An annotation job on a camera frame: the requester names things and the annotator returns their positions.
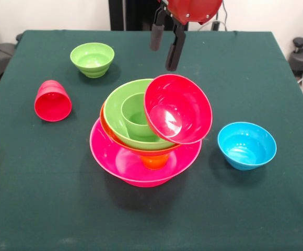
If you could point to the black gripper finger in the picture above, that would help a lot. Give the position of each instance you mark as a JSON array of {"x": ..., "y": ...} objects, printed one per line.
[
  {"x": 156, "y": 34},
  {"x": 175, "y": 49}
]

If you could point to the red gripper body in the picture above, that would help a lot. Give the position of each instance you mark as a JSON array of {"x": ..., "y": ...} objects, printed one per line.
[{"x": 193, "y": 10}]

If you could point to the small red bowl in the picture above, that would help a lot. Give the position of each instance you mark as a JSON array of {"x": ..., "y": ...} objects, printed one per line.
[{"x": 180, "y": 109}]

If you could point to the green cup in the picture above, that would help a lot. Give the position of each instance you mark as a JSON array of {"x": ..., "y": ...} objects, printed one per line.
[{"x": 133, "y": 120}]

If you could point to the large green bowl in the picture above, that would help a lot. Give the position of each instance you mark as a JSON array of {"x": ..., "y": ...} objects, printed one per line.
[{"x": 115, "y": 112}]

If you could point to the large orange bowl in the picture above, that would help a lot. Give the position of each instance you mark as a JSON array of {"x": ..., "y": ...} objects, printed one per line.
[{"x": 108, "y": 128}]

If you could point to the orange cup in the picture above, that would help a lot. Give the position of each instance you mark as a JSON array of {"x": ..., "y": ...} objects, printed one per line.
[{"x": 154, "y": 162}]

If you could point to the red cup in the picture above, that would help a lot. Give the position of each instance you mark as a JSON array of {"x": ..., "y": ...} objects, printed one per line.
[{"x": 52, "y": 105}]

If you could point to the large pink bowl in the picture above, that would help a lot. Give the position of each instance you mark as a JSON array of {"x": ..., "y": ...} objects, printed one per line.
[{"x": 102, "y": 154}]

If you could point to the black power plug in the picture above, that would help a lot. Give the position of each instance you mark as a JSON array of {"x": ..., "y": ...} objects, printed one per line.
[{"x": 215, "y": 25}]

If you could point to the small green bowl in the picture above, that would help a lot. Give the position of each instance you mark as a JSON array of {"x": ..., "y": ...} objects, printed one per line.
[{"x": 92, "y": 58}]

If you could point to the small blue bowl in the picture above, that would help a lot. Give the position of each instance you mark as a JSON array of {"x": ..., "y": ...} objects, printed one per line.
[{"x": 245, "y": 149}]

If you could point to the black office chair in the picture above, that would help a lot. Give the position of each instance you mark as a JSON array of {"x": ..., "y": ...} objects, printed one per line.
[{"x": 0, "y": 56}]

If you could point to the dark green tablecloth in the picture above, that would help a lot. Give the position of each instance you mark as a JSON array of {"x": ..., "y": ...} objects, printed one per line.
[{"x": 151, "y": 214}]

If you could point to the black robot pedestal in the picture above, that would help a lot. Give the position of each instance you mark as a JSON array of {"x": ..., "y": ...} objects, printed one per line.
[{"x": 133, "y": 13}]

